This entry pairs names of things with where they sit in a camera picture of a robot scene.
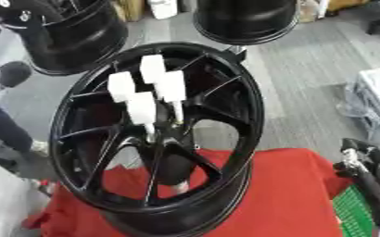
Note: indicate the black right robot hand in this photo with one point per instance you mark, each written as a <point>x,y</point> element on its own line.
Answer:
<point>371,185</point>

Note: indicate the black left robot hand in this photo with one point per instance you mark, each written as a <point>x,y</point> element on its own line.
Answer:
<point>14,73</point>

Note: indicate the black wheel rim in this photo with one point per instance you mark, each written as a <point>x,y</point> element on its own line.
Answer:
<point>85,37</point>
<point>247,21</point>

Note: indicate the black spoked wheel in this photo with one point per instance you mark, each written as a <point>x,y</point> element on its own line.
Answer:
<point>242,92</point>

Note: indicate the green grid panel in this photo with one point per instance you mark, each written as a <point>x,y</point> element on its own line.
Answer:
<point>353,213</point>

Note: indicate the person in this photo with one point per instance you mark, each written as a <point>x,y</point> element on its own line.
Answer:
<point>4,126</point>

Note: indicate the white container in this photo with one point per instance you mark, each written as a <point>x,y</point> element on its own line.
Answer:
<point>162,8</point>

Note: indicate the tan cardboard box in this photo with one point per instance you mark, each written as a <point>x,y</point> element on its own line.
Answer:
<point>347,4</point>

